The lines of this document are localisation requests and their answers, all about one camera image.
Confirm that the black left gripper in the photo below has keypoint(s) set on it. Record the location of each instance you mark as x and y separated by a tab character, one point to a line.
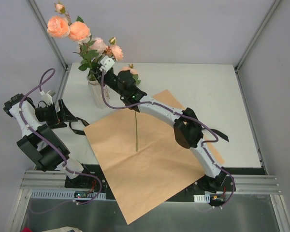
58	114

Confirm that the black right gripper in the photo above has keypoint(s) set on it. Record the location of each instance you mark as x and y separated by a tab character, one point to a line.
102	73

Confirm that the pink artificial flower bunch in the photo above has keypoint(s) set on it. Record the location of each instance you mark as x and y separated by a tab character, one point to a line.
134	73

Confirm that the green and orange wrapping paper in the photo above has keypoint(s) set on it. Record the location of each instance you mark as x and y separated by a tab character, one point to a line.
141	160

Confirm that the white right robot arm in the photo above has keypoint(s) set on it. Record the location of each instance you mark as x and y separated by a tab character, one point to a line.
188	130

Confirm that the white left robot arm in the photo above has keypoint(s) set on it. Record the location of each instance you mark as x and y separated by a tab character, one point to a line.
39	142

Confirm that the white ribbed ceramic vase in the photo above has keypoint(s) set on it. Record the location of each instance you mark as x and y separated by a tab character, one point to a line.
96	92

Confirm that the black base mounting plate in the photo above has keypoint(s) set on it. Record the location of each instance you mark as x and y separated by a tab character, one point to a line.
186	195

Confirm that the beige cloth at bottom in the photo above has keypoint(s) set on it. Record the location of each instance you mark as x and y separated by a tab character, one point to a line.
64	229

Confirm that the red object at bottom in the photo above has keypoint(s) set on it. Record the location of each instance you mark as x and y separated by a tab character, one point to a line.
27	229

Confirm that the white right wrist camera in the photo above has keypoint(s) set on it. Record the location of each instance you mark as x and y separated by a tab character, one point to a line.
106	63

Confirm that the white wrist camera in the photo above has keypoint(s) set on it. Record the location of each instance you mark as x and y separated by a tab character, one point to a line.
47	97
106	63

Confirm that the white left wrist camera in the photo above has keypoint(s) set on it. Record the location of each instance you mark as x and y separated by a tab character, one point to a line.
47	97

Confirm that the left aluminium corner post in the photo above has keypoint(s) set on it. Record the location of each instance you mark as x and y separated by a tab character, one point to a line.
41	21

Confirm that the aluminium corner post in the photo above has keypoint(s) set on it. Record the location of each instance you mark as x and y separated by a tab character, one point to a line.
41	21
262	26

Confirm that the aluminium frame rail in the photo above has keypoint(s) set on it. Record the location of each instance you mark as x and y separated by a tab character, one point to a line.
245	184

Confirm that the left white cable duct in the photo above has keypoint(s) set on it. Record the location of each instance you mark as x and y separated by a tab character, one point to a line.
66	195

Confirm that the white cable duct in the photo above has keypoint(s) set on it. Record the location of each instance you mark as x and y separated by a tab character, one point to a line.
66	195
208	198

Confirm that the right white cable duct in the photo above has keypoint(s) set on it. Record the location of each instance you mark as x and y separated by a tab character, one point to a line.
208	198

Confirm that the right aluminium corner post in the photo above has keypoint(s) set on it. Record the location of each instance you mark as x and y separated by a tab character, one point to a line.
262	26

